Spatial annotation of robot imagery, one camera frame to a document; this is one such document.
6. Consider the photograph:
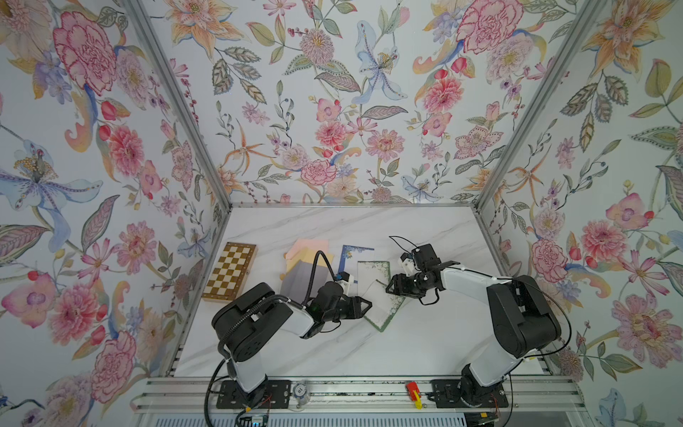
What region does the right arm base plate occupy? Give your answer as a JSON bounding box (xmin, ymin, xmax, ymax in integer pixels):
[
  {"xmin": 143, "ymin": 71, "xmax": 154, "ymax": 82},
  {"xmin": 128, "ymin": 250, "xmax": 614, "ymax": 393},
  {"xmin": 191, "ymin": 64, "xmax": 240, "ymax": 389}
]
[{"xmin": 430, "ymin": 378, "xmax": 510, "ymax": 409}]

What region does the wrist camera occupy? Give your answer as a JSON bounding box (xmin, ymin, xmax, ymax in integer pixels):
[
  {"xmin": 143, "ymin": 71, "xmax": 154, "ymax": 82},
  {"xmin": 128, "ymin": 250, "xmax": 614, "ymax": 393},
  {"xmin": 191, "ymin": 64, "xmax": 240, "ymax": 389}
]
[
  {"xmin": 400, "ymin": 253, "xmax": 417, "ymax": 276},
  {"xmin": 335, "ymin": 272, "xmax": 355, "ymax": 296}
]

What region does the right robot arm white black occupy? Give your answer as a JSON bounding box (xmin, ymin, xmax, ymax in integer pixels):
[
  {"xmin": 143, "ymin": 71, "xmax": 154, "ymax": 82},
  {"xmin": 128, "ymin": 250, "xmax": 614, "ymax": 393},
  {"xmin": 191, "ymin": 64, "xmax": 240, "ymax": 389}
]
[{"xmin": 385, "ymin": 244, "xmax": 562, "ymax": 400}]

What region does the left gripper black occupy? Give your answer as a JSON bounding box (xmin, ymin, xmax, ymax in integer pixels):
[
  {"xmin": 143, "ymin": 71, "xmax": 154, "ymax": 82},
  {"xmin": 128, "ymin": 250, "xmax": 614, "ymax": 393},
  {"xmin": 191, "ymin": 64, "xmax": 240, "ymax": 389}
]
[{"xmin": 322, "ymin": 295, "xmax": 375, "ymax": 324}]

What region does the yellow envelope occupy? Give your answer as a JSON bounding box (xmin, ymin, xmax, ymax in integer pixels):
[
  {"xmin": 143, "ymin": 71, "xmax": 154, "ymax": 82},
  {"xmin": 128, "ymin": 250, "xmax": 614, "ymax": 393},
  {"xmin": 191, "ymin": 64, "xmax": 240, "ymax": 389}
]
[{"xmin": 279, "ymin": 248, "xmax": 325, "ymax": 280}]

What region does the blue floral letter paper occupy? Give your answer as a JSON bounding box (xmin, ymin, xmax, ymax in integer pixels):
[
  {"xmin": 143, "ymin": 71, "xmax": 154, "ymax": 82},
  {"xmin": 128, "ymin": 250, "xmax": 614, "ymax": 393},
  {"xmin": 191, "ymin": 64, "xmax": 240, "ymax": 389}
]
[{"xmin": 338, "ymin": 245, "xmax": 375, "ymax": 276}]

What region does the round silver knob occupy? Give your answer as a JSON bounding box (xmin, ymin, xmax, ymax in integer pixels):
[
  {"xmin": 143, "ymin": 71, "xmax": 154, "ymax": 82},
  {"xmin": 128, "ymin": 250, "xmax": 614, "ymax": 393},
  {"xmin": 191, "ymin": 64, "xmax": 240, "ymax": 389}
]
[{"xmin": 292, "ymin": 382, "xmax": 311, "ymax": 407}]

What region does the small green circuit board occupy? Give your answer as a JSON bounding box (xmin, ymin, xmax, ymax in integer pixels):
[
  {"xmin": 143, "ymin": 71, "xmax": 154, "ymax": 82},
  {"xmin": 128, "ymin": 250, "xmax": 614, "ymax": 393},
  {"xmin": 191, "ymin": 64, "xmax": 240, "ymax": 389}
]
[{"xmin": 235, "ymin": 415, "xmax": 269, "ymax": 427}]

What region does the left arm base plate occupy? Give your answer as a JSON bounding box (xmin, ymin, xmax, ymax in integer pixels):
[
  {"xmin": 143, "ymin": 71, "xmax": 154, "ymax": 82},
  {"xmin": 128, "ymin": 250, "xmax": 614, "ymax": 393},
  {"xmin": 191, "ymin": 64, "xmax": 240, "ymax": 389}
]
[{"xmin": 216, "ymin": 379, "xmax": 293, "ymax": 410}]

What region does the green floral letter paper lower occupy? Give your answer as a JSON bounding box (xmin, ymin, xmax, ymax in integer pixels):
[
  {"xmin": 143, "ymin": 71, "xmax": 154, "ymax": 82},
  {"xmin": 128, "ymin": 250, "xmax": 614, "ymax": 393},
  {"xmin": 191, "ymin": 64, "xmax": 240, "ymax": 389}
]
[{"xmin": 356, "ymin": 261, "xmax": 391, "ymax": 296}]

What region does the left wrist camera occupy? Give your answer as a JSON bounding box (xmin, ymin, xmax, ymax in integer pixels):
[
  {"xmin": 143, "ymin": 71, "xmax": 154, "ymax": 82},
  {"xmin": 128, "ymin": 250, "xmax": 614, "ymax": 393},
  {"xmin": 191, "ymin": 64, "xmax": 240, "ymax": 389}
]
[{"xmin": 335, "ymin": 272, "xmax": 355, "ymax": 296}]

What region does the grey envelope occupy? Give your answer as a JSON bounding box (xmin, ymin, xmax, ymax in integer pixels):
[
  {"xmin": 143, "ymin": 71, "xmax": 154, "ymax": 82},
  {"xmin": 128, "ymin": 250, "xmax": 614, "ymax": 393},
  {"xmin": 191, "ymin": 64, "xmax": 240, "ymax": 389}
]
[{"xmin": 279, "ymin": 263, "xmax": 330, "ymax": 304}]

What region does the green floral letter paper top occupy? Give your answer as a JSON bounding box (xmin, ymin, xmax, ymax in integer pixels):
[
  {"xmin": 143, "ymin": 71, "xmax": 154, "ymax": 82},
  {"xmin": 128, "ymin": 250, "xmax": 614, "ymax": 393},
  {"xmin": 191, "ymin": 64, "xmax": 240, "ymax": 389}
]
[{"xmin": 363, "ymin": 280, "xmax": 405, "ymax": 333}]

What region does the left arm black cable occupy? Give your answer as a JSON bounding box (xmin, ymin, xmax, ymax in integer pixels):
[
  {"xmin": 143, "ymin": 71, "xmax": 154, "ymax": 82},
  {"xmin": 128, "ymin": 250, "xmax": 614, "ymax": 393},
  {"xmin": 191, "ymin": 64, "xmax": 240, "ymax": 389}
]
[{"xmin": 301, "ymin": 249, "xmax": 340, "ymax": 305}]

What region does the red emergency stop button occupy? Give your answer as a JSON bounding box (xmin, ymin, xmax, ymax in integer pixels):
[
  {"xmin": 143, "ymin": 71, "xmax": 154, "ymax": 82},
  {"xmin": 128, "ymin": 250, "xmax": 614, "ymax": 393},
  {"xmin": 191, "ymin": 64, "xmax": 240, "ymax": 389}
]
[{"xmin": 407, "ymin": 382, "xmax": 423, "ymax": 410}]

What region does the pink envelope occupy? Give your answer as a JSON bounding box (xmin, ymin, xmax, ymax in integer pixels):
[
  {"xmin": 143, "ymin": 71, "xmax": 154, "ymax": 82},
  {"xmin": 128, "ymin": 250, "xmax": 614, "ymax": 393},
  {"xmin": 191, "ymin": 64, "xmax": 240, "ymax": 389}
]
[{"xmin": 284, "ymin": 238, "xmax": 329, "ymax": 260}]

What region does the green floral letter paper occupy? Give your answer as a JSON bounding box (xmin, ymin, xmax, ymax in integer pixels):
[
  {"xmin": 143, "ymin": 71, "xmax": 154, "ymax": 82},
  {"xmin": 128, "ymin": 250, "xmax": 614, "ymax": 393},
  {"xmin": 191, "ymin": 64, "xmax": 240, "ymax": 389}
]
[
  {"xmin": 356, "ymin": 261, "xmax": 391, "ymax": 296},
  {"xmin": 363, "ymin": 280, "xmax": 405, "ymax": 333}
]

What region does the wooden chessboard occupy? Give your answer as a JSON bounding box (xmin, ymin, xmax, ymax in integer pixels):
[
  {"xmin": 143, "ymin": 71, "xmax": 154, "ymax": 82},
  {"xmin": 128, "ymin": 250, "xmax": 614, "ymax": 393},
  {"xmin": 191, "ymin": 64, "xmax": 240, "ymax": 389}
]
[{"xmin": 202, "ymin": 242, "xmax": 258, "ymax": 302}]

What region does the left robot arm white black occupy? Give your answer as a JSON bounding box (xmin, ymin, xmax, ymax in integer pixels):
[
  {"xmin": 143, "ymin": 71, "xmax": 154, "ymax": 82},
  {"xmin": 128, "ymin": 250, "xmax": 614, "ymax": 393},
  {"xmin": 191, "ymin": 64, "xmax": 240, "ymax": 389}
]
[{"xmin": 211, "ymin": 281, "xmax": 373, "ymax": 395}]

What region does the aluminium rail frame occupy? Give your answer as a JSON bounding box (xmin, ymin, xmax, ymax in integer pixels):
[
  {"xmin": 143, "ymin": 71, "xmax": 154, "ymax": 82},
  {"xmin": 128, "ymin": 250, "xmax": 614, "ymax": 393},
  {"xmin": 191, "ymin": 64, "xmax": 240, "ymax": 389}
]
[{"xmin": 132, "ymin": 375, "xmax": 594, "ymax": 426}]

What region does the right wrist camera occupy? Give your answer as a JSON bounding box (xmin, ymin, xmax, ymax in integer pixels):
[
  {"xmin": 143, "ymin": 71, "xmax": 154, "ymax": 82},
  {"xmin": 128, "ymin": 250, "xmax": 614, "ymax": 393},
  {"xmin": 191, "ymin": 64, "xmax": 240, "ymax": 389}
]
[{"xmin": 400, "ymin": 253, "xmax": 417, "ymax": 276}]

